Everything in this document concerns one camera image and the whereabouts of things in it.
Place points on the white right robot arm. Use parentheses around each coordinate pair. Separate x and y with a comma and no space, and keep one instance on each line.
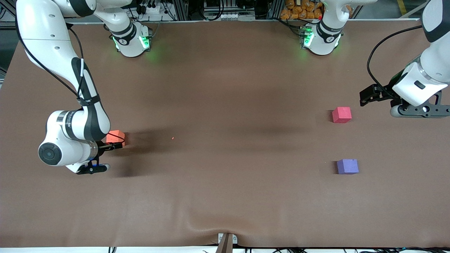
(45,35)

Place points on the red foam cube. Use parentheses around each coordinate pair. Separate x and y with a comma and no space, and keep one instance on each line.
(341,115)

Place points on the purple foam cube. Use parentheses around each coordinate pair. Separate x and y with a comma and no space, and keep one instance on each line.
(347,166)

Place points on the metal bar with white bracket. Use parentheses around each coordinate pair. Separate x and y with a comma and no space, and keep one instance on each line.
(226,244)

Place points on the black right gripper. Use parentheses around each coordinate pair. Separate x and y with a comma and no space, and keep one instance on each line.
(102,147)

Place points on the brown table cover sheet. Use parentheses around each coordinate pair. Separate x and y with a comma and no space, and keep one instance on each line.
(225,105)

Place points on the white power strip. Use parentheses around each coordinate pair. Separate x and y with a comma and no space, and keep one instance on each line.
(150,9)

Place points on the pile of orange packets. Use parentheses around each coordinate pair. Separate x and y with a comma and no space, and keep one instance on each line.
(302,10)

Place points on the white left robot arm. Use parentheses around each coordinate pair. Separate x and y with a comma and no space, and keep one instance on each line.
(327,38)

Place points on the orange foam cube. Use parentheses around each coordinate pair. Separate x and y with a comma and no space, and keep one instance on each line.
(116,135)

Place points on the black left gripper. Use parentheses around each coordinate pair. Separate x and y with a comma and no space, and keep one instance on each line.
(382,92)

